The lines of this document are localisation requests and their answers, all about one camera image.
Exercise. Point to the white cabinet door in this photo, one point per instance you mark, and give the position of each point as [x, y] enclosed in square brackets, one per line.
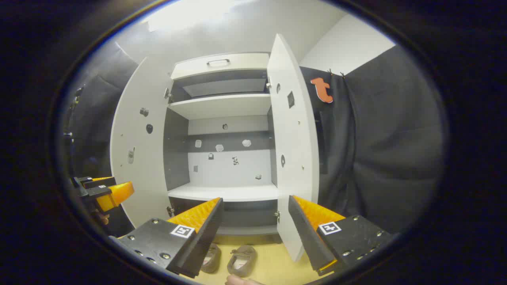
[138, 158]
[295, 158]

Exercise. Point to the white cabinet drawer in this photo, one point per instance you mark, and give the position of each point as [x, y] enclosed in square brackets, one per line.
[237, 65]

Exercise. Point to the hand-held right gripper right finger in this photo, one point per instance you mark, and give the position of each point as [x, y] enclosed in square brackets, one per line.
[309, 237]

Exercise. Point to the brown fuzzy shoe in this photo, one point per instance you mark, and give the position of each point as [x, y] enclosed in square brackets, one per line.
[241, 259]
[212, 257]

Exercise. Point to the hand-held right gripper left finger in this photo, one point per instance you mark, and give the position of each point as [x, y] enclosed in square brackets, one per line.
[206, 237]

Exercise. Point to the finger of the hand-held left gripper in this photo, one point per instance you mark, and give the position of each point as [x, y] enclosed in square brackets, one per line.
[101, 183]
[117, 194]

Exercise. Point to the white shoe cabinet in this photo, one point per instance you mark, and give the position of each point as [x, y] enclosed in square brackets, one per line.
[229, 106]

